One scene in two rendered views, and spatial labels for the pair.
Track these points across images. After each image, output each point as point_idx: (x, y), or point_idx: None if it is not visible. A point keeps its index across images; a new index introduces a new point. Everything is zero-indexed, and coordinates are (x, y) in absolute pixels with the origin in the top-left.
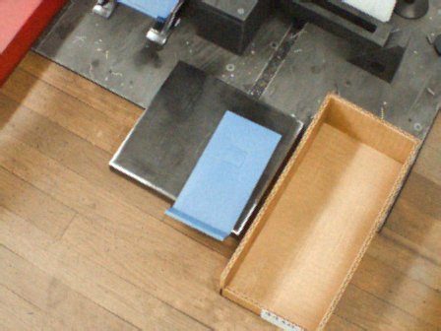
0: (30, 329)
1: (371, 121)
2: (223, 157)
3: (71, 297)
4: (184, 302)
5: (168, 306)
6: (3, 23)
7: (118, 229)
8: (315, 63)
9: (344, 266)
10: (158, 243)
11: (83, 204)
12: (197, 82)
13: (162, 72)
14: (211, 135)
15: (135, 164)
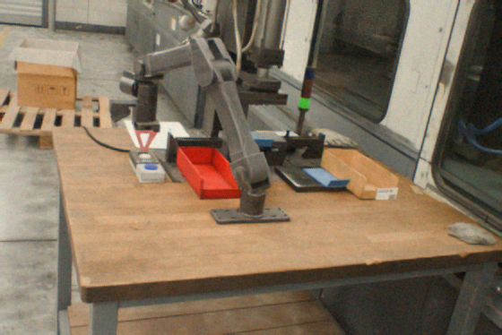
0: (340, 226)
1: (339, 151)
2: (318, 175)
3: (335, 215)
4: (358, 204)
5: (356, 206)
6: (207, 178)
7: (319, 200)
8: (299, 161)
9: (372, 184)
10: (332, 198)
11: (302, 200)
12: (286, 167)
13: (272, 174)
14: (307, 174)
15: (303, 184)
